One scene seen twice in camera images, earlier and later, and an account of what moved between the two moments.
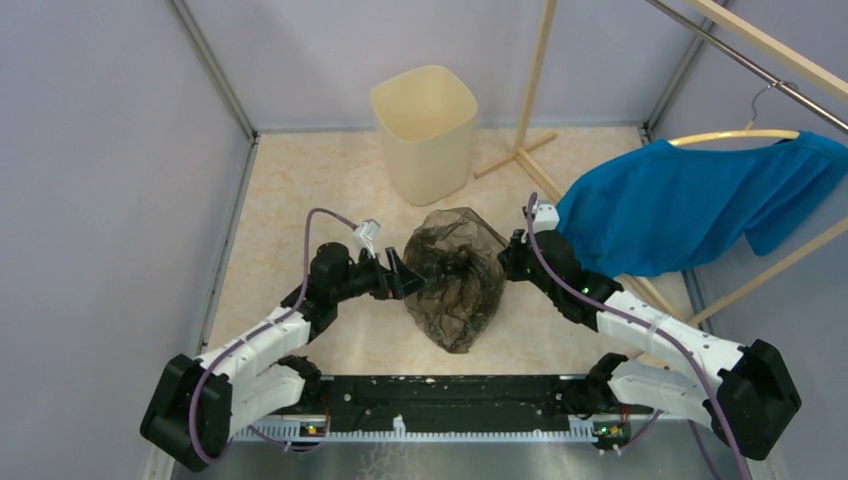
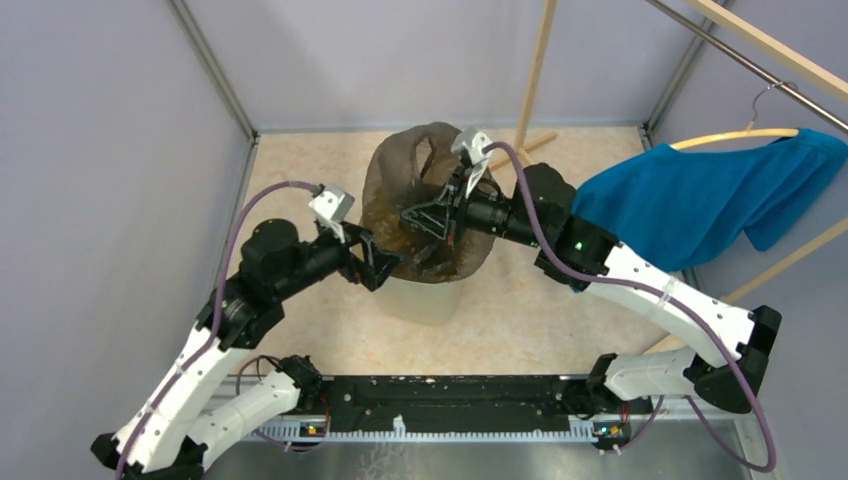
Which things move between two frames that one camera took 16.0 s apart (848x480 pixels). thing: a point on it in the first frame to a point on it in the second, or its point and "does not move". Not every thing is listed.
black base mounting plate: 461,403 does not move
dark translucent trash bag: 463,258 to 404,164
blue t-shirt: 662,206 does not move
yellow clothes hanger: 749,134 does not move
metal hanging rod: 787,87 does not move
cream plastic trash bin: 426,118 to 420,302
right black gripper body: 519,266 to 483,213
